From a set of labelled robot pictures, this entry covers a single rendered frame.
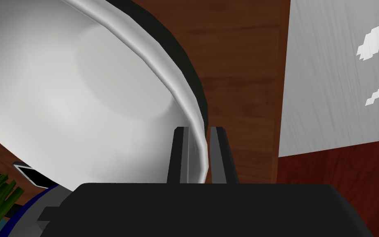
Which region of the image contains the black phone with white edge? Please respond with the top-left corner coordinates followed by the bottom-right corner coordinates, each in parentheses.
top-left (13, 161), bottom-right (60, 189)

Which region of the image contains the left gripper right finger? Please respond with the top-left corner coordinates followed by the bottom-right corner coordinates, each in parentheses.
top-left (210, 126), bottom-right (239, 184)

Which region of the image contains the grey plate with blue rim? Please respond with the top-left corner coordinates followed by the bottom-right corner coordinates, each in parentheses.
top-left (0, 184), bottom-right (73, 237)

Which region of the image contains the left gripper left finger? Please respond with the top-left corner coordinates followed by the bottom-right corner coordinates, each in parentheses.
top-left (166, 126), bottom-right (190, 184)

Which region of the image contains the white bowl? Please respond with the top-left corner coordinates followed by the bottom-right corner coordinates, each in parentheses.
top-left (0, 0), bottom-right (210, 192)

